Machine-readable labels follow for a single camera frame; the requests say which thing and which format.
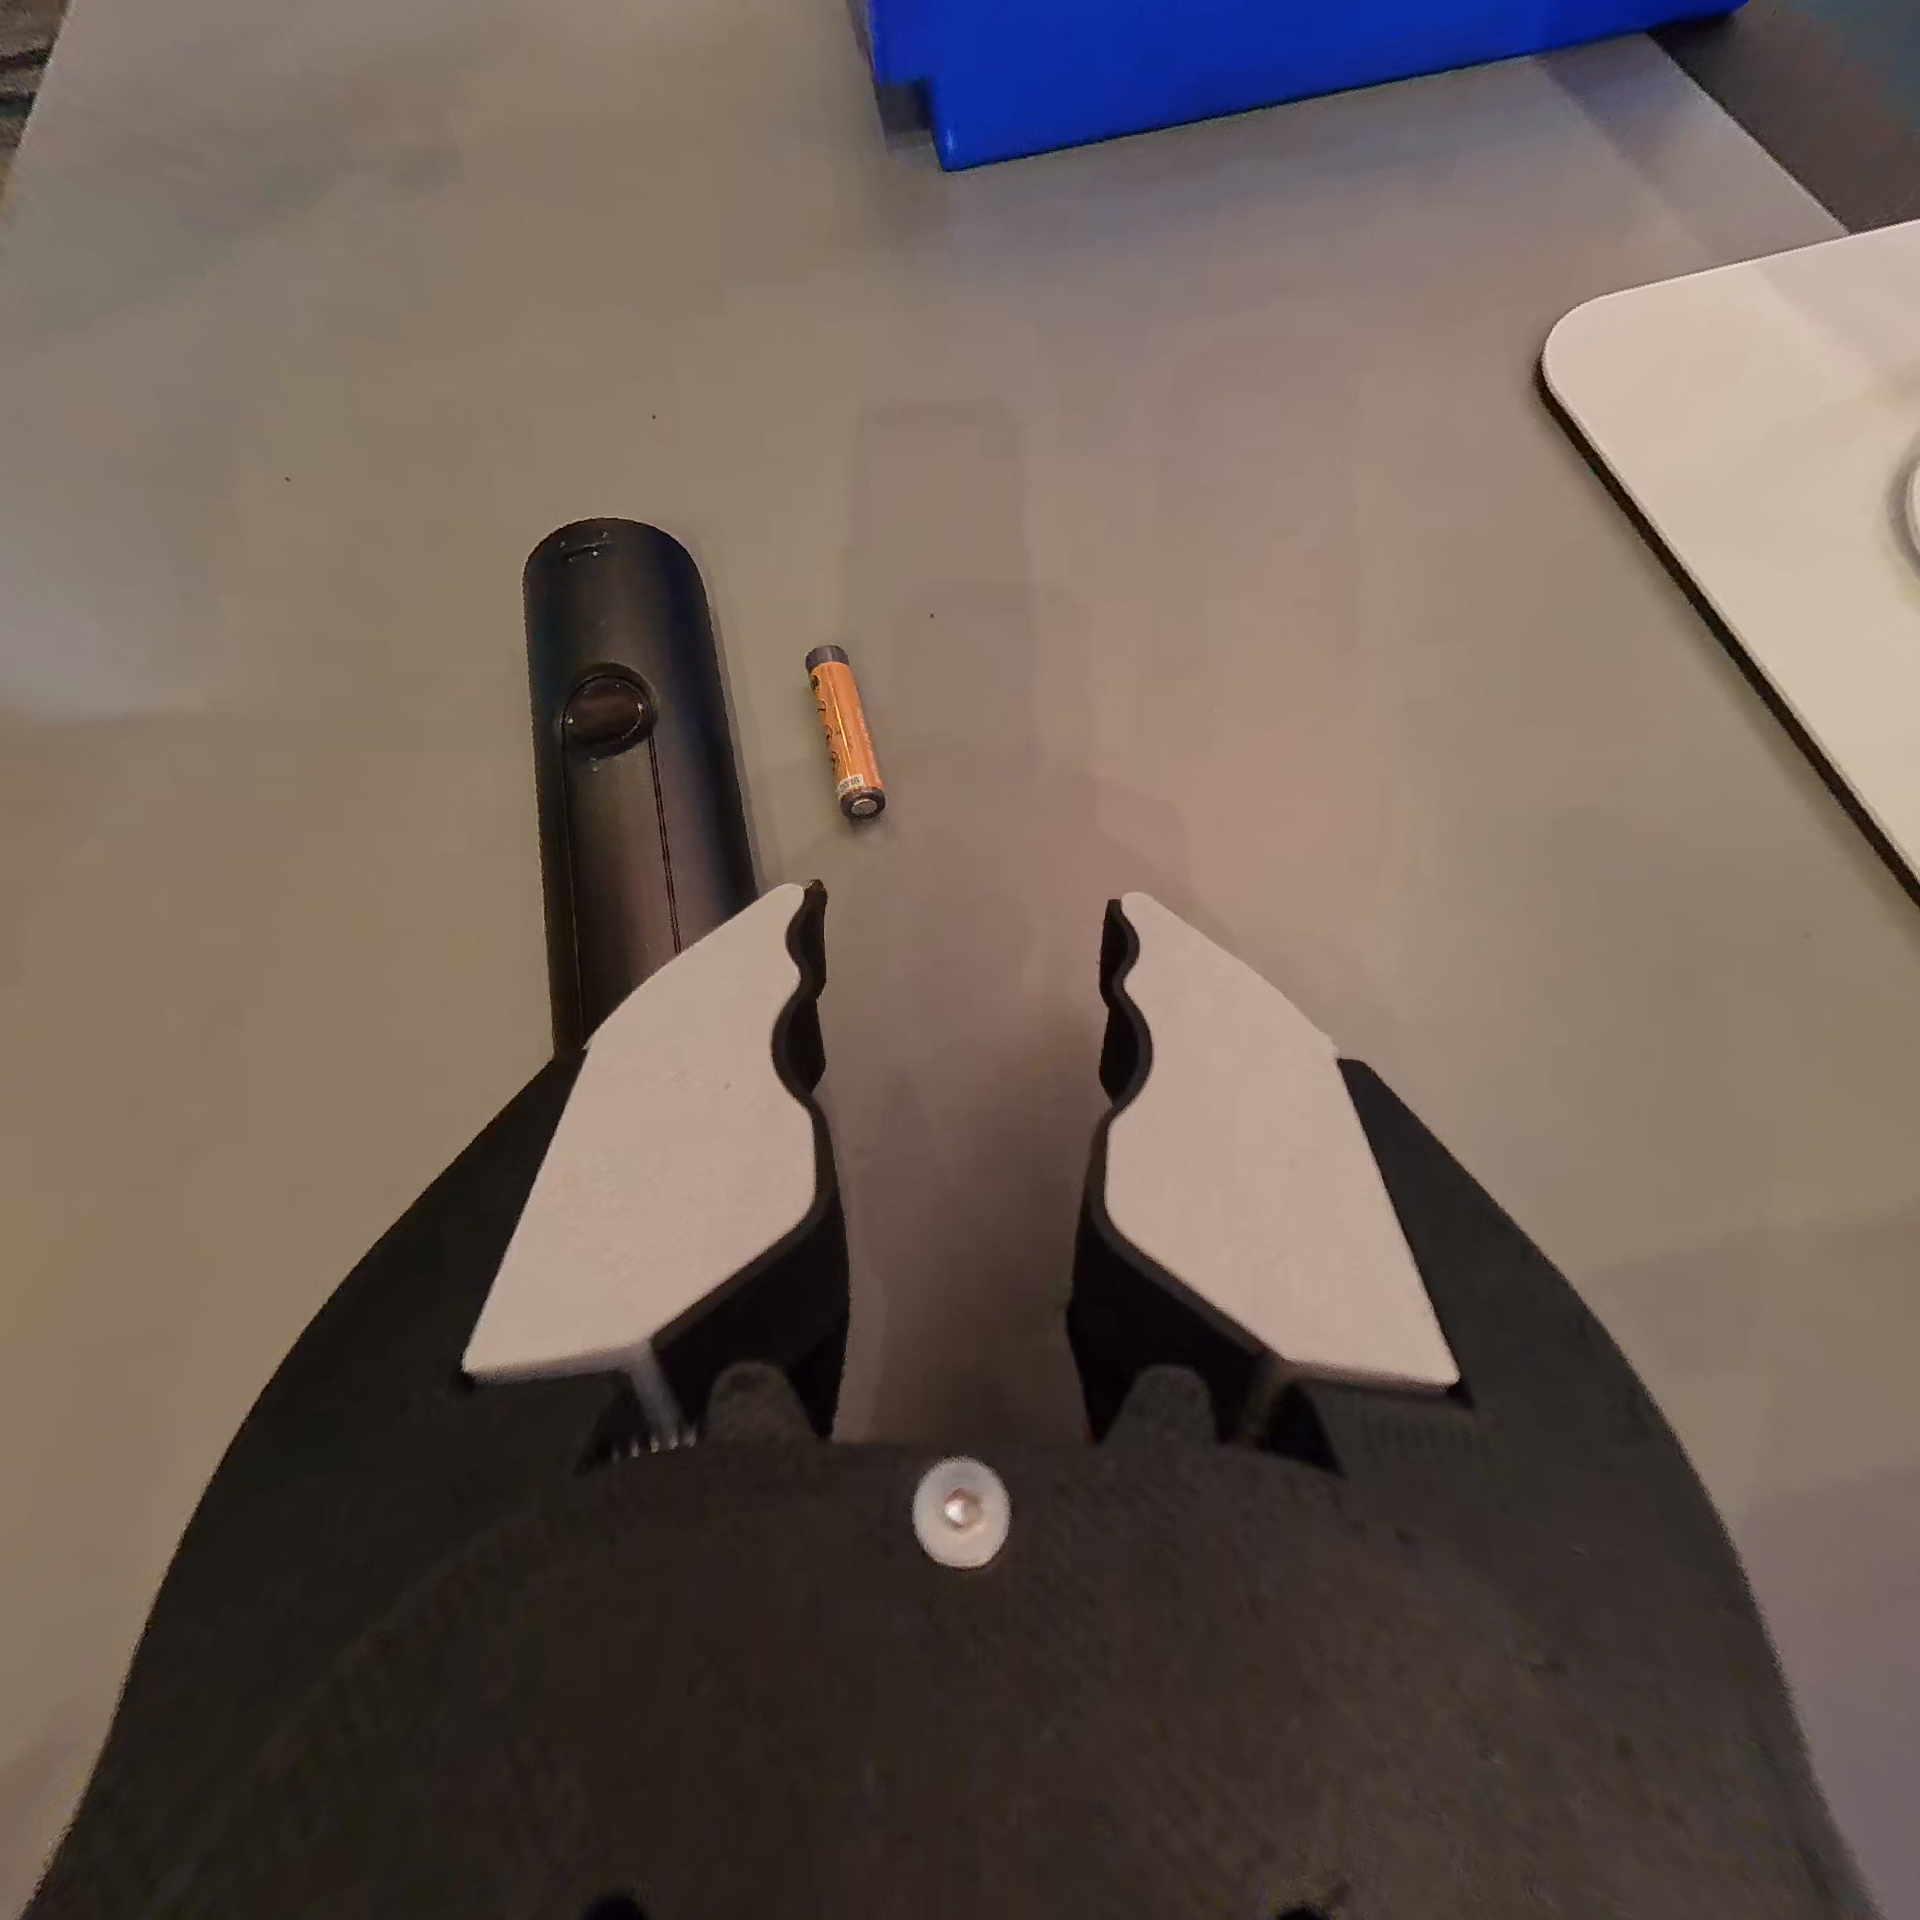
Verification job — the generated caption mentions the orange AAA battery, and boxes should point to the orange AAA battery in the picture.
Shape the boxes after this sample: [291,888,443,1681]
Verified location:
[804,645,890,823]

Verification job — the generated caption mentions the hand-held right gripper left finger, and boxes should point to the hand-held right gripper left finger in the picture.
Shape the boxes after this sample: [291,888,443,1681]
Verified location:
[459,878,851,1446]

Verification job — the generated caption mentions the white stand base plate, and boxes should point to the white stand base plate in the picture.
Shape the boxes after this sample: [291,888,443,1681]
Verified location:
[1538,214,1920,903]

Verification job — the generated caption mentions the blue plastic bin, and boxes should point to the blue plastic bin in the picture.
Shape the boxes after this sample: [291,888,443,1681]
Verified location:
[845,0,1752,168]

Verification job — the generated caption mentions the grey desk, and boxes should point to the grey desk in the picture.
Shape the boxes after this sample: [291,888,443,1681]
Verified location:
[0,0,1920,1920]

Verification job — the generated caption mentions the black remote control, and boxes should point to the black remote control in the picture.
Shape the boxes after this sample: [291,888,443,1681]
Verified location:
[518,517,757,1050]

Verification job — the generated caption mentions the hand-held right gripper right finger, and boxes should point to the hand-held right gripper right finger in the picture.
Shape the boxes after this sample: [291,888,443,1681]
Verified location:
[1065,892,1464,1446]

